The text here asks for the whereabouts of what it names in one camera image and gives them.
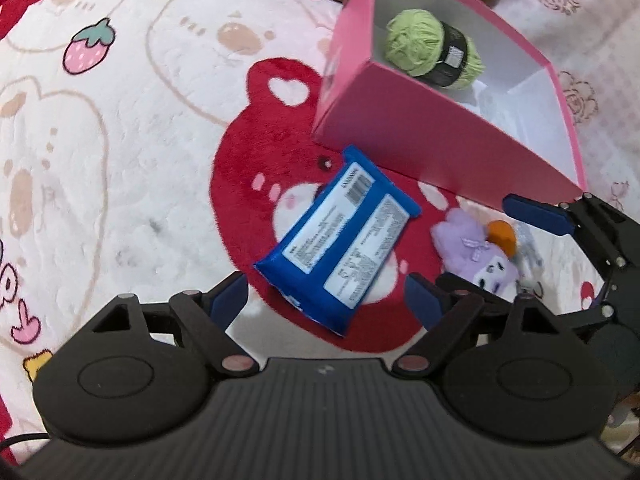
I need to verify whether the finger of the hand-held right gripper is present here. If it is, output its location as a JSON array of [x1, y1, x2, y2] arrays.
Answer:
[[436, 272, 618, 333], [502, 192, 640, 281]]

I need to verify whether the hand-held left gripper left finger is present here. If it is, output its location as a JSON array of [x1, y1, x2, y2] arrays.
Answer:
[[90, 271, 256, 376]]

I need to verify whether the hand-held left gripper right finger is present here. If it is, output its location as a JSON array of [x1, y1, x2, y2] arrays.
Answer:
[[392, 271, 591, 376]]

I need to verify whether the purple plush toy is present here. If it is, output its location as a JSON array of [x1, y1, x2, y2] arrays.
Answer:
[[431, 208, 521, 293]]

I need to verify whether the orange makeup sponge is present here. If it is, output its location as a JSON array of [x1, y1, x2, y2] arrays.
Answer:
[[486, 220, 517, 256]]

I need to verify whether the blue packet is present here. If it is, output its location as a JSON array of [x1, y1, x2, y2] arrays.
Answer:
[[252, 145, 422, 337]]

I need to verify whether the pink cardboard box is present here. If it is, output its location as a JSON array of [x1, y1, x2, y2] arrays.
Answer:
[[311, 0, 587, 206]]

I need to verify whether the green yarn ball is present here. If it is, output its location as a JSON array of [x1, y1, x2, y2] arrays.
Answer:
[[384, 7, 485, 92]]

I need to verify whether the bear printed blanket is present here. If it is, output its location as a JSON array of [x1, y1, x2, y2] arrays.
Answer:
[[0, 0, 640, 466]]

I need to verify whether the pink checkered pillow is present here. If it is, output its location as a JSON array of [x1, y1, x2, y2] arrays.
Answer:
[[492, 0, 640, 221]]

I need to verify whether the black cable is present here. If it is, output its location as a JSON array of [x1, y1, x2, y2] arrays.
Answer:
[[0, 432, 51, 461]]

